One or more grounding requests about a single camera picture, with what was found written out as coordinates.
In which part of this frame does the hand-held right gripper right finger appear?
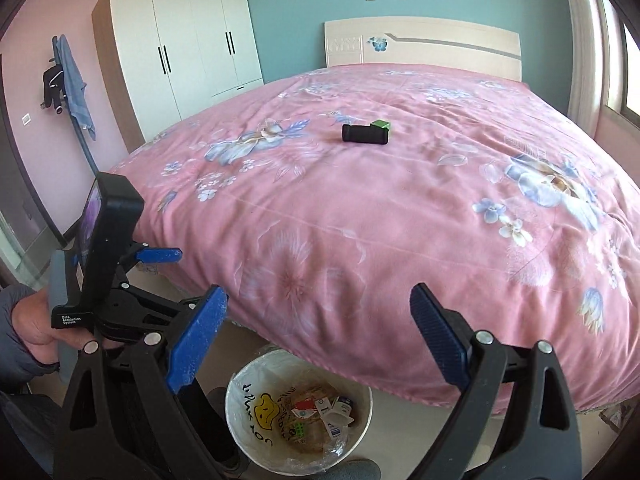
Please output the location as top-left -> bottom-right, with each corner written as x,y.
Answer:
410,282 -> 583,480

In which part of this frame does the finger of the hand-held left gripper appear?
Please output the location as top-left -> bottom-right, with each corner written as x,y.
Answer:
100,284 -> 201,345
117,241 -> 183,281

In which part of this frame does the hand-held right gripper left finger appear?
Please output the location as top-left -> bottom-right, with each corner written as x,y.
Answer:
52,285 -> 229,480

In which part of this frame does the white round trash bin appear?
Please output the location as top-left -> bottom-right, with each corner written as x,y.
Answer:
225,349 -> 373,478

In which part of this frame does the red and white carton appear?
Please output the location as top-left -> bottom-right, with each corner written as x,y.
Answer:
292,396 -> 322,419

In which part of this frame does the person's left forearm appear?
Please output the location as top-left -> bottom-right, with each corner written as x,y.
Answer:
0,282 -> 61,398

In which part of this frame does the white lined trash bin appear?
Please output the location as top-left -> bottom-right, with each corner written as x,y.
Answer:
225,349 -> 373,478

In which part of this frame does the person's left hand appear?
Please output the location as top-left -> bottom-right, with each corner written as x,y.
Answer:
10,290 -> 81,366

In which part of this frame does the dark coat stand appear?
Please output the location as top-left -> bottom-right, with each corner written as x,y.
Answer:
49,35 -> 102,177

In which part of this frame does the blue towel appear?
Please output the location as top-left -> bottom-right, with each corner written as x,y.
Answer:
54,35 -> 97,142

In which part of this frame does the black hanging garment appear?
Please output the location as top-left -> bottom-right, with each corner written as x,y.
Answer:
41,65 -> 69,114

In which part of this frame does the pink floral blanket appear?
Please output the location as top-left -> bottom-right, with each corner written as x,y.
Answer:
107,62 -> 640,416

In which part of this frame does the clear plastic wrapper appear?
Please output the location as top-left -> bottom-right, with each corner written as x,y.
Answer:
320,434 -> 352,462

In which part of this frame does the white floral bed sheet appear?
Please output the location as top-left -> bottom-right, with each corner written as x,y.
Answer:
570,395 -> 631,436

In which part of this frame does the white wardrobe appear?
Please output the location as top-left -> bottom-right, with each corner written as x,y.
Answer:
91,0 -> 265,143

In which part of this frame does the black cylindrical object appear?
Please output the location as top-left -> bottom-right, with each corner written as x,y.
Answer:
342,123 -> 391,146

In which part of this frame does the cream bed headboard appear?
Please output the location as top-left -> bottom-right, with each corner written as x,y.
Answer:
324,16 -> 523,83

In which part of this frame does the white curtain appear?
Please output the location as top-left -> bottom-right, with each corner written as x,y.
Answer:
556,0 -> 610,137

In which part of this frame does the window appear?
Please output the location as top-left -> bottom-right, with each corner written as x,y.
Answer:
599,0 -> 640,128

